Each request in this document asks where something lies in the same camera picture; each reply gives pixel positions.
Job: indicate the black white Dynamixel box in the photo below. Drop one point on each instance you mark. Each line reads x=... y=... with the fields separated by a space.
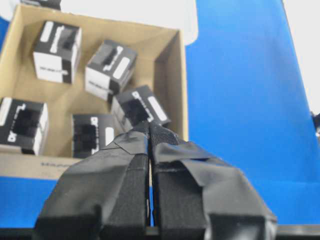
x=57 y=52
x=91 y=133
x=133 y=106
x=23 y=126
x=109 y=70

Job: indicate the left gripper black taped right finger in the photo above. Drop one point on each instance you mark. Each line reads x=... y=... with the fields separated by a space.
x=198 y=196

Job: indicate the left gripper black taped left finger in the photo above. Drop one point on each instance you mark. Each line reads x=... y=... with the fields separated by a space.
x=103 y=197

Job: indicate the blue table mat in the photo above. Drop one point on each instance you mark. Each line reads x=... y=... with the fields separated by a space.
x=246 y=104

